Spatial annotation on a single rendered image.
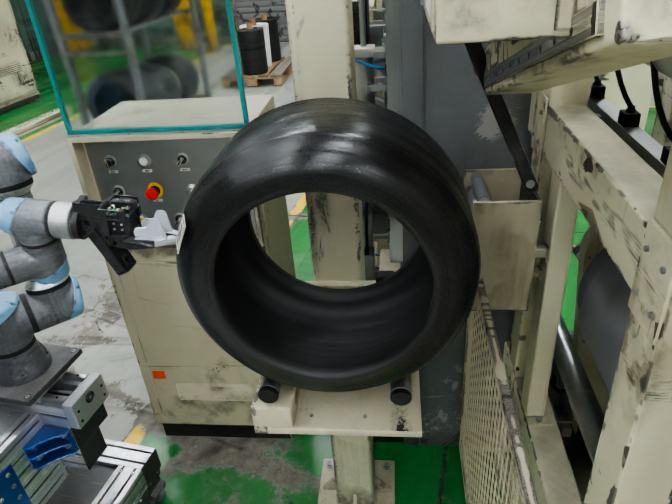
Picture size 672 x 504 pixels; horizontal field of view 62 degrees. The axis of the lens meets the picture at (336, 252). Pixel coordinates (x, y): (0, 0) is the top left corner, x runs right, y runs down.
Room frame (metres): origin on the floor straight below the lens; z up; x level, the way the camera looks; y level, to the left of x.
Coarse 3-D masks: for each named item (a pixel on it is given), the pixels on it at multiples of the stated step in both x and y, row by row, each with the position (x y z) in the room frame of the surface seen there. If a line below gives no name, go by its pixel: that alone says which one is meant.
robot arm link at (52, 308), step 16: (0, 144) 1.33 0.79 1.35; (16, 144) 1.35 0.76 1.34; (0, 160) 1.31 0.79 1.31; (16, 160) 1.33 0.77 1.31; (0, 176) 1.30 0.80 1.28; (16, 176) 1.32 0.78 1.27; (0, 192) 1.30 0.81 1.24; (16, 192) 1.31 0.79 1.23; (16, 240) 1.30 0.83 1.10; (32, 288) 1.28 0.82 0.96; (48, 288) 1.28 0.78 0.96; (64, 288) 1.31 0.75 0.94; (32, 304) 1.26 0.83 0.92; (48, 304) 1.27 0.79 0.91; (64, 304) 1.29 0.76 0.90; (80, 304) 1.31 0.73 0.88; (48, 320) 1.26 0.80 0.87; (64, 320) 1.29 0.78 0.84
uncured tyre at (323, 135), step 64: (256, 128) 0.97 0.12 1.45; (320, 128) 0.89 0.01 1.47; (384, 128) 0.93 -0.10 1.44; (192, 192) 0.92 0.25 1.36; (256, 192) 0.85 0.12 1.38; (384, 192) 0.82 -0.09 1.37; (448, 192) 0.85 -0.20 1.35; (192, 256) 0.87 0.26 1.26; (256, 256) 1.13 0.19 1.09; (448, 256) 0.81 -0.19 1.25; (256, 320) 1.03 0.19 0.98; (320, 320) 1.09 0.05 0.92; (384, 320) 1.06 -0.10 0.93; (448, 320) 0.81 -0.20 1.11; (320, 384) 0.84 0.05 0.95; (384, 384) 0.86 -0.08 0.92
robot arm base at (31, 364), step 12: (24, 348) 1.22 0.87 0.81; (36, 348) 1.25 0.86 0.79; (0, 360) 1.19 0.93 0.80; (12, 360) 1.19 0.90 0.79; (24, 360) 1.20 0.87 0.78; (36, 360) 1.22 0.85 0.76; (48, 360) 1.25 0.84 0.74; (0, 372) 1.18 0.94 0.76; (12, 372) 1.18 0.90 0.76; (24, 372) 1.20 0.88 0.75; (36, 372) 1.20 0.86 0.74; (0, 384) 1.18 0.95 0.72; (12, 384) 1.17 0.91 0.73
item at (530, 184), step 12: (468, 48) 1.12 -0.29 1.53; (480, 48) 1.12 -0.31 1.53; (480, 60) 1.12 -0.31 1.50; (480, 72) 1.12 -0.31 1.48; (492, 96) 1.11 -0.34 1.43; (492, 108) 1.11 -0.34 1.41; (504, 108) 1.11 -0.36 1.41; (504, 120) 1.11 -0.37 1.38; (504, 132) 1.11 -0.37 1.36; (516, 132) 1.11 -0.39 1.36; (516, 144) 1.11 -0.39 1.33; (516, 156) 1.11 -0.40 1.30; (516, 168) 1.11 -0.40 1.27; (528, 168) 1.10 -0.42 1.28; (528, 180) 1.10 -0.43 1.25; (528, 192) 1.10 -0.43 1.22
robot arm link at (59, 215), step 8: (56, 208) 1.01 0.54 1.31; (64, 208) 1.01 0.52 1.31; (72, 208) 1.01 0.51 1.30; (48, 216) 1.00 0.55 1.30; (56, 216) 0.99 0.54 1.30; (64, 216) 0.99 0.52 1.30; (48, 224) 0.99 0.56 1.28; (56, 224) 0.99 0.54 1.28; (64, 224) 0.99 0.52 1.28; (56, 232) 0.99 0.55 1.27; (64, 232) 0.99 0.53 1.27
